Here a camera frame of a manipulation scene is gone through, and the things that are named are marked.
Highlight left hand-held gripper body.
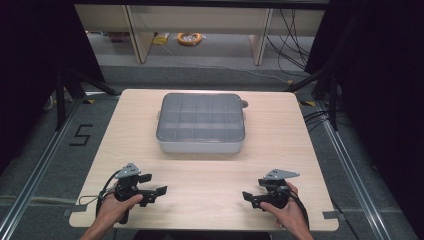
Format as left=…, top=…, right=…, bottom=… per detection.
left=114, top=162, right=148, bottom=225

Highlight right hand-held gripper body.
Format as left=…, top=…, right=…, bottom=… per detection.
left=262, top=168, right=301, bottom=211

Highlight white compartment storage box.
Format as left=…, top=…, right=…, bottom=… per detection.
left=155, top=92, right=247, bottom=155

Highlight clear grey box lid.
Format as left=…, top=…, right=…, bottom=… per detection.
left=156, top=93, right=246, bottom=143

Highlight person's left hand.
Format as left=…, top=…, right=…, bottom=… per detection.
left=95, top=193, right=145, bottom=232

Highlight person's right hand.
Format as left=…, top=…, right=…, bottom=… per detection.
left=259, top=181, right=311, bottom=233

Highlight grey tape strip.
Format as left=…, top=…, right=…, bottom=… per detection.
left=321, top=210, right=342, bottom=221
left=62, top=204, right=88, bottom=218

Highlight black metal stand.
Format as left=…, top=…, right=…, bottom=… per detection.
left=53, top=65, right=120, bottom=132
left=285, top=65, right=340, bottom=132

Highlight yellow packet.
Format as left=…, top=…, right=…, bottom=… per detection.
left=151, top=32, right=171, bottom=47

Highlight black curtain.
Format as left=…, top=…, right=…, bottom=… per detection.
left=304, top=0, right=424, bottom=232
left=0, top=0, right=106, bottom=176

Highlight light wooden shelf unit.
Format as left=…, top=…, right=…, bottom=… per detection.
left=74, top=3, right=326, bottom=66

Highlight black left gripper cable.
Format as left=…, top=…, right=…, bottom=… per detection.
left=95, top=169, right=122, bottom=219

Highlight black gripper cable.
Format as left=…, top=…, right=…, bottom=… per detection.
left=95, top=169, right=122, bottom=219
left=288, top=190, right=311, bottom=230

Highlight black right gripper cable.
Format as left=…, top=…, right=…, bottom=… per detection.
left=288, top=190, right=311, bottom=230

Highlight thin grey wire loop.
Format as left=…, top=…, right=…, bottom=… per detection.
left=78, top=193, right=105, bottom=206

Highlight aluminium floor rail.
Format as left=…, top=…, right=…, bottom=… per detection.
left=0, top=97, right=85, bottom=240
left=315, top=99, right=392, bottom=240

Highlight black floor cables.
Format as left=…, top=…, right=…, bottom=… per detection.
left=302, top=109, right=336, bottom=128

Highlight beige floor cable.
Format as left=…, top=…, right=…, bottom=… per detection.
left=0, top=194, right=81, bottom=206

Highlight bundle of black hanging cables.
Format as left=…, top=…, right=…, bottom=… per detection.
left=265, top=7, right=312, bottom=72

